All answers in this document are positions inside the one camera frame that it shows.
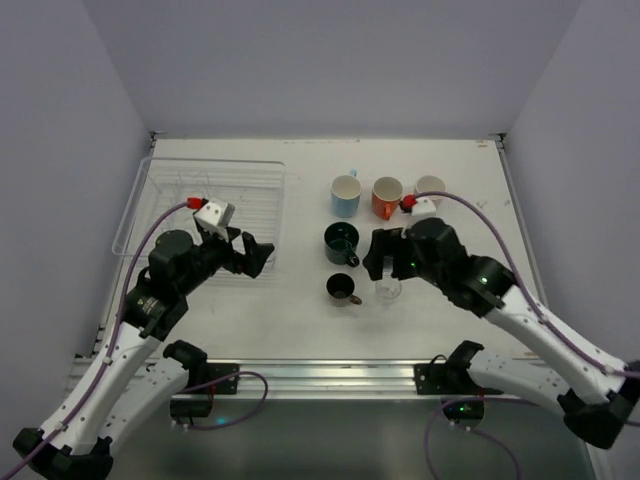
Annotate light blue mug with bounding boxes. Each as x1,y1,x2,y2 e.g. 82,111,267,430
331,170,362,218

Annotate aluminium rail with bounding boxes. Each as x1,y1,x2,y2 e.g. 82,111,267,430
62,354,589,401

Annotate white mug gold rim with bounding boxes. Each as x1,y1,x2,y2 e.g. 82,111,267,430
414,175,447,207

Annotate clear dish rack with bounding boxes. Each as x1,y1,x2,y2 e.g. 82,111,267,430
112,157,285,279

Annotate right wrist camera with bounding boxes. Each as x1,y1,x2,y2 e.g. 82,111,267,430
400,195,437,221

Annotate brown mug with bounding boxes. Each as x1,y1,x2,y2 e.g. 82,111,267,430
325,273,362,307

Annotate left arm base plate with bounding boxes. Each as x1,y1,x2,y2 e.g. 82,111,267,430
169,362,239,426

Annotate clear glass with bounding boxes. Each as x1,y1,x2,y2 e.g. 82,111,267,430
375,278,402,301

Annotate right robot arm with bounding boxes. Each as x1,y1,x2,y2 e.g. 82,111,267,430
363,218,639,449

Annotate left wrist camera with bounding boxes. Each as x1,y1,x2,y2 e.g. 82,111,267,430
193,198,235,243

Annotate dark green mug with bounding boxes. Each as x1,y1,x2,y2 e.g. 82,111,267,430
324,222,360,268

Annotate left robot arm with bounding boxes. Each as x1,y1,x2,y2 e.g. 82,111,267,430
13,228,275,479

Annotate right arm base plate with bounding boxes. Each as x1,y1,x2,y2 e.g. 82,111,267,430
413,354,485,430

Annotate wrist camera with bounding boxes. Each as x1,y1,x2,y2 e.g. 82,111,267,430
193,198,235,243
400,195,437,221

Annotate orange mug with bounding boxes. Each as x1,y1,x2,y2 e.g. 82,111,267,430
371,176,403,220

